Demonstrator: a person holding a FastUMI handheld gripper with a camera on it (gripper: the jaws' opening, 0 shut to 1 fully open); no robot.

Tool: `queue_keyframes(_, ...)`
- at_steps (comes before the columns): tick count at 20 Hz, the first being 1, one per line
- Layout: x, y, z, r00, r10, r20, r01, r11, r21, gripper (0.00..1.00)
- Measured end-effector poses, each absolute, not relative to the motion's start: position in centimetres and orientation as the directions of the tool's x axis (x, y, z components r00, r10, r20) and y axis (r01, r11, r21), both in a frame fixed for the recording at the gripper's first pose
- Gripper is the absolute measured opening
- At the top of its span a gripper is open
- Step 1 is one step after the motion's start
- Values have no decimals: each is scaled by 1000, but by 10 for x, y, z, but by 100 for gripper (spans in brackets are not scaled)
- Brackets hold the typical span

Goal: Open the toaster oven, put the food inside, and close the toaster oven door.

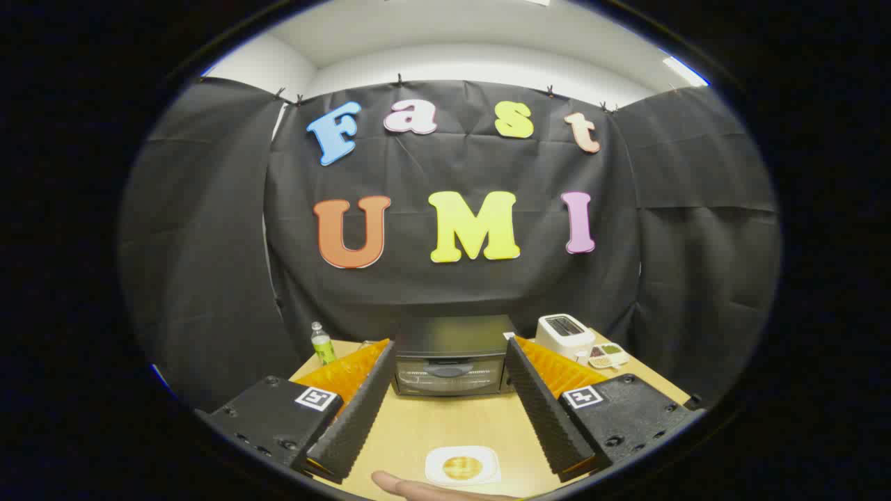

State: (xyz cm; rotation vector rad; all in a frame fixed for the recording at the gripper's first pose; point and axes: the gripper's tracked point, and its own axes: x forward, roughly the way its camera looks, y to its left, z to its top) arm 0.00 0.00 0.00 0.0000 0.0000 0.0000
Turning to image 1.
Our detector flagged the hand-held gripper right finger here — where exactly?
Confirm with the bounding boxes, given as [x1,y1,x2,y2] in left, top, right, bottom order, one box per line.
[504,337,704,483]

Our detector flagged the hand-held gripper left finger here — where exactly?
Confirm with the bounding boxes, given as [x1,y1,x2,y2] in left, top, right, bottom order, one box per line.
[198,339,395,484]

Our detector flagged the round golden bread bun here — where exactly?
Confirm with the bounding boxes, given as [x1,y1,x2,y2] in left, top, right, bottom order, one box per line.
[443,456,482,481]

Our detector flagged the black toaster oven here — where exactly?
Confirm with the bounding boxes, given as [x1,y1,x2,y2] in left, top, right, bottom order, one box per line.
[392,315,519,397]

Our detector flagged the white pop-up toaster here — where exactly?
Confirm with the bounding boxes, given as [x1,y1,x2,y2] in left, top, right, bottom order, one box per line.
[535,313,597,363]

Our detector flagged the green label drink bottle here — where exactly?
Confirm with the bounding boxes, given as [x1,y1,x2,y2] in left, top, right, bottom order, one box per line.
[310,321,338,366]

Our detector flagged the white divided condiment dish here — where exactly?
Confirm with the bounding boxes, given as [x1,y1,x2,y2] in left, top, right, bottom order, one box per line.
[588,343,631,369]

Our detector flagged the white square plate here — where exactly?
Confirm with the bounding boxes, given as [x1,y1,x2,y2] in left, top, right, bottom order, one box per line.
[425,445,502,486]

